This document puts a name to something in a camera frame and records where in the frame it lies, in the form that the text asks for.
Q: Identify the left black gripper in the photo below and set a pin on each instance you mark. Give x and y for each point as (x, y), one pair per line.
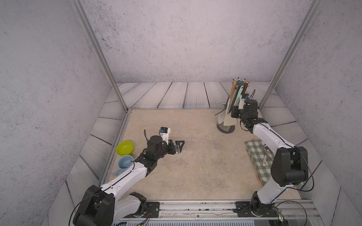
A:
(177, 149)

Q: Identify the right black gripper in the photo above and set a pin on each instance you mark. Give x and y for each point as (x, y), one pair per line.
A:
(234, 111)

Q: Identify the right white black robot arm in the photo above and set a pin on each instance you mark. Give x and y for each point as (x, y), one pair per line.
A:
(290, 164)

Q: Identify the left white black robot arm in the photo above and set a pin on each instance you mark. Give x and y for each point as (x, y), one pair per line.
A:
(103, 206)

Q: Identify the grey utensil rack stand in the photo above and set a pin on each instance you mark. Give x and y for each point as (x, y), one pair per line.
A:
(230, 129)

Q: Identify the green checkered cloth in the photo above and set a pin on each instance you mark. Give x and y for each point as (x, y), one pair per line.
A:
(254, 150)

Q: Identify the lime green bowl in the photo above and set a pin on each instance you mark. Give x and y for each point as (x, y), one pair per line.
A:
(125, 148)

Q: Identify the light blue mug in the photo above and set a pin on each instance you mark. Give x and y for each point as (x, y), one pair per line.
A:
(124, 163)

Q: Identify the metal spoon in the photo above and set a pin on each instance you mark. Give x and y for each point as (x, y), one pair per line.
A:
(265, 156)

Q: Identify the cream spatula light wood handle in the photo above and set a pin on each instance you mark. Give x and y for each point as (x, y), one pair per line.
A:
(221, 116)

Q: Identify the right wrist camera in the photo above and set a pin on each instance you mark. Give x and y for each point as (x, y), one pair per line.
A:
(242, 99)

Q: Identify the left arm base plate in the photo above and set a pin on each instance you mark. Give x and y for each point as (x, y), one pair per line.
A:
(146, 210)

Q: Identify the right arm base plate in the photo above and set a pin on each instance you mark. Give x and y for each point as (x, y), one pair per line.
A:
(249, 209)

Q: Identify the aluminium mounting rail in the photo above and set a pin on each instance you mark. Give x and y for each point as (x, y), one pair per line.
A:
(220, 213)

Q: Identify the right aluminium frame post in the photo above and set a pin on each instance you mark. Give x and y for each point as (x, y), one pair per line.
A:
(315, 4)

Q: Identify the aluminium frame post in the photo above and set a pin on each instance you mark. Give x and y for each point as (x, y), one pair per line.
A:
(98, 51)
(315, 4)

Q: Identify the left aluminium frame post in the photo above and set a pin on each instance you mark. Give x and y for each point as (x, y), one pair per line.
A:
(98, 51)

